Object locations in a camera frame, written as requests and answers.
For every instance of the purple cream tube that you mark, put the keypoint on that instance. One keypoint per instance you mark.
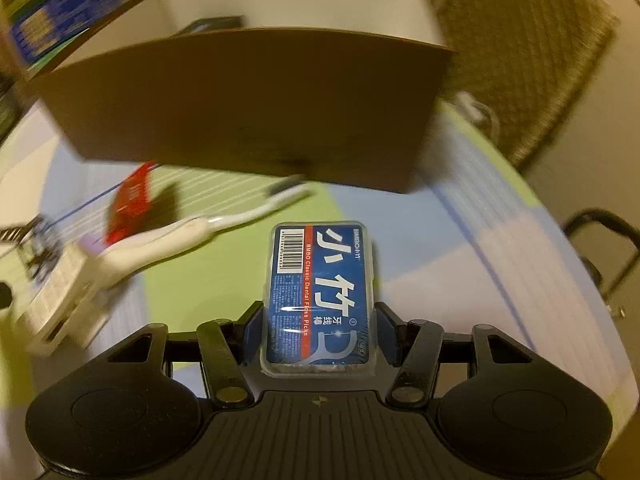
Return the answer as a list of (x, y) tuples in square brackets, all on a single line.
[(92, 244)]

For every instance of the white folding toothbrush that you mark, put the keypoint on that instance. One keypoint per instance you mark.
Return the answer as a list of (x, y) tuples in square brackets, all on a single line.
[(136, 252)]

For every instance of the blue dental floss box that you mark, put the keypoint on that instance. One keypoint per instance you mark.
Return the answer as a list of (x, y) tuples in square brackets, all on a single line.
[(318, 318)]

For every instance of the black shaver product box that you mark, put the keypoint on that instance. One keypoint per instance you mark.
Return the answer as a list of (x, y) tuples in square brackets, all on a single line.
[(212, 24)]

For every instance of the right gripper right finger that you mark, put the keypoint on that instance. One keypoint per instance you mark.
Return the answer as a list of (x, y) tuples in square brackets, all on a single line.
[(413, 348)]

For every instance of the black metal chair frame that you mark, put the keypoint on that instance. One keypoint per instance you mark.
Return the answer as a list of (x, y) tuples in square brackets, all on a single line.
[(608, 246)]

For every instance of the quilted tan chair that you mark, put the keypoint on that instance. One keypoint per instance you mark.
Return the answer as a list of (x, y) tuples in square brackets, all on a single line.
[(528, 60)]

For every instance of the brown cardboard storage box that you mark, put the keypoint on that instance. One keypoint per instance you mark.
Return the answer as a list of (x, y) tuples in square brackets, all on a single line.
[(338, 91)]

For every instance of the black hair claw clip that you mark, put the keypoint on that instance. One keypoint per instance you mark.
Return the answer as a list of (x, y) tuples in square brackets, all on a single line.
[(37, 243)]

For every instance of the red snack packet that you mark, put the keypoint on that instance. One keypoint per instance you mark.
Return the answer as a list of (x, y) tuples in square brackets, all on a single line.
[(132, 202)]

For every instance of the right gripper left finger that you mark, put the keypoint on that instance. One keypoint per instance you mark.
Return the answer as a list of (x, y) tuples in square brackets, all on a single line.
[(226, 346)]

